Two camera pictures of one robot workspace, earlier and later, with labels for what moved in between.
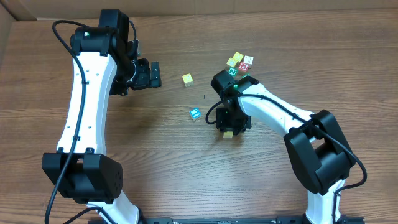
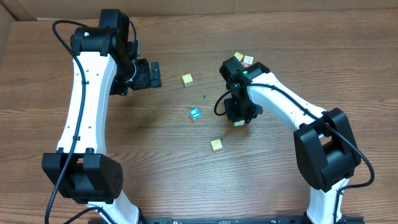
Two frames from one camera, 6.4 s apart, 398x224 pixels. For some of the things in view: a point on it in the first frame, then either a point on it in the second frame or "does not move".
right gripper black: x=232 y=126 to x=241 y=112
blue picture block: x=195 y=112 does not move
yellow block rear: x=238 y=56 does not move
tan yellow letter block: x=227 y=134 to x=216 y=145
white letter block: x=249 y=60 does not move
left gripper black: x=147 y=74 does not move
